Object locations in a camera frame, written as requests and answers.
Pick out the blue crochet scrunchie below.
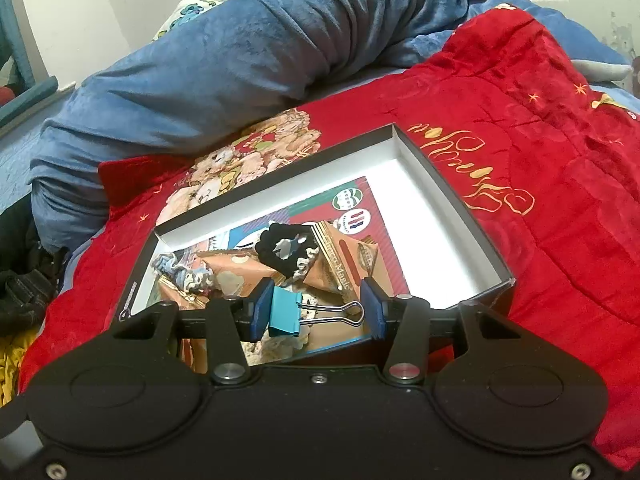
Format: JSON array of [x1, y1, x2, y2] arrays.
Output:
[[149, 251, 217, 297]]

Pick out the black cardboard box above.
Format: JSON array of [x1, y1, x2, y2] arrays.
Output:
[[119, 122, 517, 366]]

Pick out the yellow cloth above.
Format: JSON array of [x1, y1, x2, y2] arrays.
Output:
[[0, 329, 32, 407]]

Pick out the red printed blanket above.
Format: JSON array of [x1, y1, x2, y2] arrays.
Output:
[[17, 2, 640, 471]]

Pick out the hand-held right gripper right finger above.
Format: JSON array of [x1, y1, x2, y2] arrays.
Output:
[[361, 280, 523, 386]]

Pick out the blue velvet blanket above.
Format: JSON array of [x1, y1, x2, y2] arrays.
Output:
[[27, 0, 633, 251]]

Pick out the floral pillow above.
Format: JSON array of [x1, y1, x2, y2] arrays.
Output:
[[151, 0, 224, 42]]

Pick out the beige crochet scrunchie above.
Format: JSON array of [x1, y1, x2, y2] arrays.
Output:
[[239, 305, 313, 363]]

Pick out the blue binder clip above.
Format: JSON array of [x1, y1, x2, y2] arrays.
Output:
[[267, 290, 366, 339]]

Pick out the colourful textbook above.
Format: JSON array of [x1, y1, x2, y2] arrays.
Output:
[[150, 174, 413, 366]]

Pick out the black clothing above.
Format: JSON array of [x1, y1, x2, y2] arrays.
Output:
[[0, 210, 68, 333]]

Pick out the teal window frame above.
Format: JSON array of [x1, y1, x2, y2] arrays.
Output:
[[0, 0, 60, 128]]

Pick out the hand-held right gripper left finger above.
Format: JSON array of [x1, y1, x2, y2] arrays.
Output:
[[112, 280, 275, 386]]

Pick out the black crochet scrunchie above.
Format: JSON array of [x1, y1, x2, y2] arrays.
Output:
[[254, 222, 322, 282]]

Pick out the light blue bed sheet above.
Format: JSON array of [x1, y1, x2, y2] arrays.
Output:
[[0, 77, 640, 216]]

